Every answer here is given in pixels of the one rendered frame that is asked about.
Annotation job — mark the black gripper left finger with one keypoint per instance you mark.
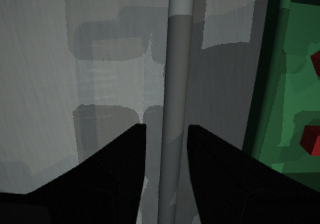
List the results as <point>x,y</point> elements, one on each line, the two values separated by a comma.
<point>104,189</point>

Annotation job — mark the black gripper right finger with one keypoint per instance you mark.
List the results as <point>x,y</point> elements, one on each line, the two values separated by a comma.
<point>233,188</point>

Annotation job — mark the green translucent tray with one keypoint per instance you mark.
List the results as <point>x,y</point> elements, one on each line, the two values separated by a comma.
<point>286,96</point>

